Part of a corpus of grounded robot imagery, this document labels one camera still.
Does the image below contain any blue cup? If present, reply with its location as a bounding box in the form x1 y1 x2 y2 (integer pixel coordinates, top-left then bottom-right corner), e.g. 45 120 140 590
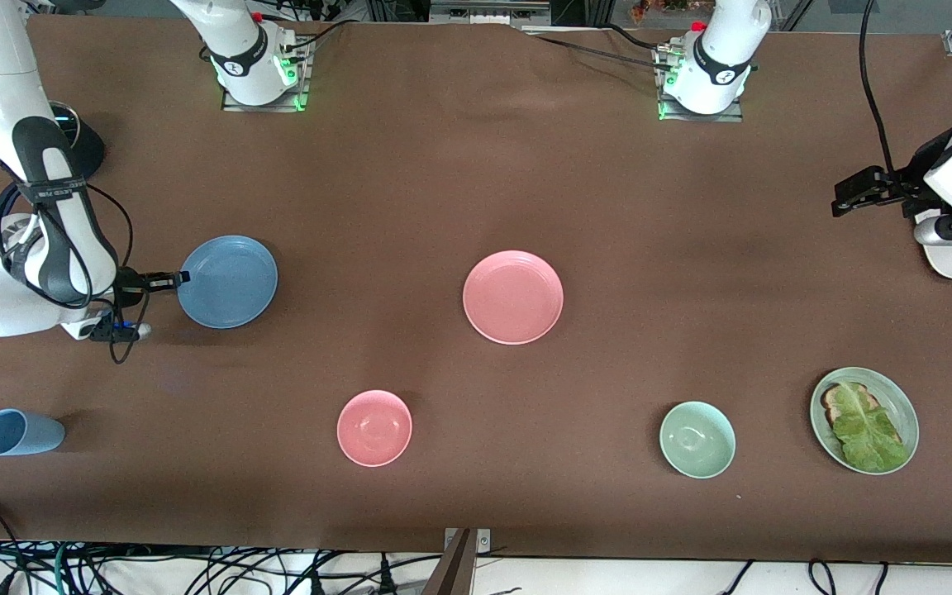
0 408 66 457

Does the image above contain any toast slice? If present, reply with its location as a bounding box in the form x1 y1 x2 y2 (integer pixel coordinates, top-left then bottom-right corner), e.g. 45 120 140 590
821 382 882 427

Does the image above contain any black base cable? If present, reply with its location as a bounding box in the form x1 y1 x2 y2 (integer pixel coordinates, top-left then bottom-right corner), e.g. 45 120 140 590
521 29 669 69
290 18 361 52

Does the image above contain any green lettuce leaf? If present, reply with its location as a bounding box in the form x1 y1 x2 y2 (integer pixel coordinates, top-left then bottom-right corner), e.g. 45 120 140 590
831 383 912 473

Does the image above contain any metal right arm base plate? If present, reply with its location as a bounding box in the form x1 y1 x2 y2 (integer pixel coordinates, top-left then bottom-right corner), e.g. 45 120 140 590
221 37 312 112

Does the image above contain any grey power strip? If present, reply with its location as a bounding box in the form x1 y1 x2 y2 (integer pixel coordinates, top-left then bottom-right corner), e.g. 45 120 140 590
431 0 551 26

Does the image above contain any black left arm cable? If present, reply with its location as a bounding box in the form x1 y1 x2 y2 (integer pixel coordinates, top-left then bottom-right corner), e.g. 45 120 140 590
858 0 898 176

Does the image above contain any small pink bowl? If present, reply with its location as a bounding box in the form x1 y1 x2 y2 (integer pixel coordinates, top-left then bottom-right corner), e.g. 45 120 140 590
336 389 413 468

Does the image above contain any small green bowl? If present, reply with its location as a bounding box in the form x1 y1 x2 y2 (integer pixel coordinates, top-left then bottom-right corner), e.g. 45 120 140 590
659 401 737 479

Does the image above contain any dark metal post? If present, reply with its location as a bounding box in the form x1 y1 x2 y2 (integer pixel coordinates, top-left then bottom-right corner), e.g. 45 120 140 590
422 529 477 595

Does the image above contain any dark blue saucepan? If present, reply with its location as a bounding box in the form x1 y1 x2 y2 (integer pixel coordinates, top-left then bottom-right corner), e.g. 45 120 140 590
50 99 107 179

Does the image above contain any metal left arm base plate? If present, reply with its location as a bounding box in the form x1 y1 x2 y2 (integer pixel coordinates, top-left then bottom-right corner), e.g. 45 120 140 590
652 45 745 123

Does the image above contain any blue plate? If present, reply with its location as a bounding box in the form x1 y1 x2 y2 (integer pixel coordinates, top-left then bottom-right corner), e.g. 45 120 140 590
176 236 279 330

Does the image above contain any metal table bracket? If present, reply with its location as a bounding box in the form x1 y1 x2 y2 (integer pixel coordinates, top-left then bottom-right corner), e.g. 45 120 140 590
443 527 493 553

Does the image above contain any green plate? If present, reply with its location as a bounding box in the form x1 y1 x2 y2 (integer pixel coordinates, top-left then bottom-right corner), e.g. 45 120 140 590
810 367 920 475

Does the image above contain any pink plate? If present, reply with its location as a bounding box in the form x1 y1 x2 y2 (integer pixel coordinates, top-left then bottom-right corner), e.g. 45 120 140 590
462 250 564 345

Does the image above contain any glass lid blue knob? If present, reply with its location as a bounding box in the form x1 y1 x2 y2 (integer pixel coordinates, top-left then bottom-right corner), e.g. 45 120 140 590
52 101 81 146

